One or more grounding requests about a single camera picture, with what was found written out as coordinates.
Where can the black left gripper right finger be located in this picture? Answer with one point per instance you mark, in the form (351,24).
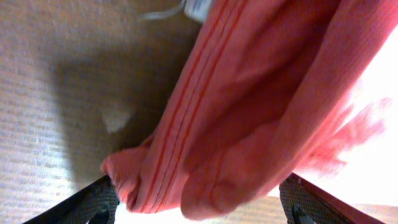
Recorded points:
(305,203)

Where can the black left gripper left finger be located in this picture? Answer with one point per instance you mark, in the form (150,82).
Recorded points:
(96,203)

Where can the red printed t-shirt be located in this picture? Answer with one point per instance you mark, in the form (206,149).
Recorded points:
(270,87)

